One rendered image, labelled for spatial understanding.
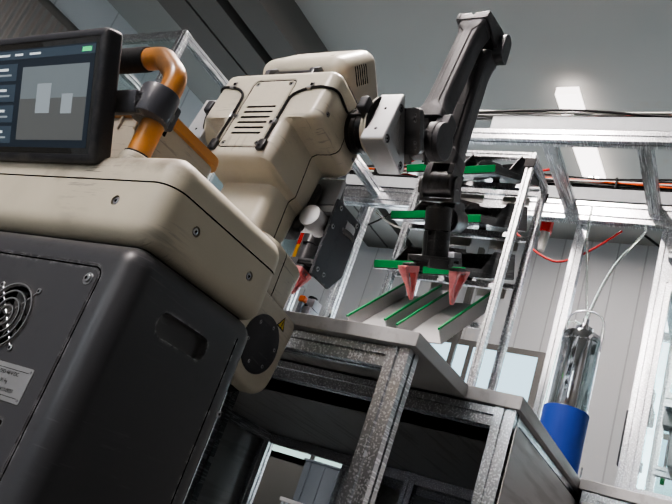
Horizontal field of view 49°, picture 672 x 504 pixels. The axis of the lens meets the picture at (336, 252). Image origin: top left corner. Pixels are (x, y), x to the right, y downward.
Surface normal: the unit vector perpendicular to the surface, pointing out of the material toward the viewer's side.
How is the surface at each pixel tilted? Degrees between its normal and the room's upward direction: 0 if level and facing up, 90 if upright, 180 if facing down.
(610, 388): 90
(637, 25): 180
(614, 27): 180
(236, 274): 90
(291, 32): 90
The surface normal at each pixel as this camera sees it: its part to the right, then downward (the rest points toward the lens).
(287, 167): 0.84, 0.09
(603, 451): -0.44, -0.47
